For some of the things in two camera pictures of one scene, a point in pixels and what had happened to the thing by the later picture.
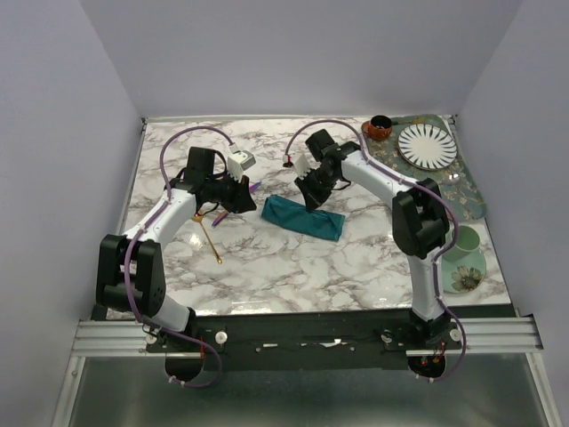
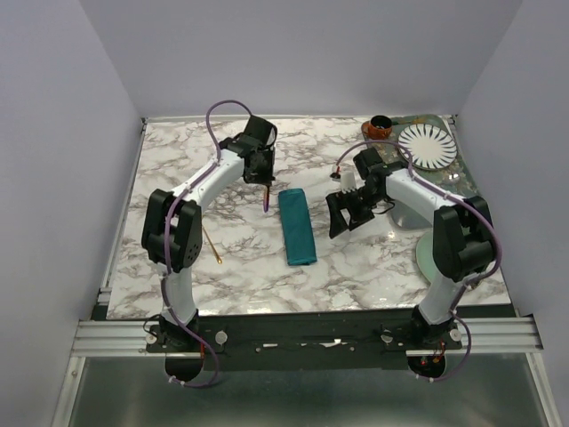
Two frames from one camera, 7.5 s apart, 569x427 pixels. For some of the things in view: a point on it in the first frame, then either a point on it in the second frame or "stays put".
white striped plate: x=428 y=146 stays put
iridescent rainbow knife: x=225 y=213 → x=266 y=199
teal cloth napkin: x=298 y=219 → x=297 y=227
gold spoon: x=199 y=219 stays put
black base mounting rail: x=305 y=340 stays put
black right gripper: x=311 y=200 → x=337 y=221
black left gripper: x=241 y=200 → x=266 y=177
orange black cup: x=378 y=128 stays put
